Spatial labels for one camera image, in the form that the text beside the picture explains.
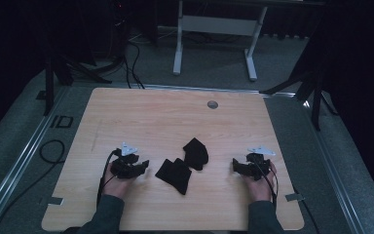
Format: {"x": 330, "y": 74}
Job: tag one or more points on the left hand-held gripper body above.
{"x": 126, "y": 155}

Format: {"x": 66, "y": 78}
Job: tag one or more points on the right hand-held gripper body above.
{"x": 259, "y": 158}

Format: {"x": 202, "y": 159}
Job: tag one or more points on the person's left hand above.
{"x": 117, "y": 185}

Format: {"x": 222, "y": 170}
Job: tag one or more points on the person's right hand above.
{"x": 259, "y": 190}

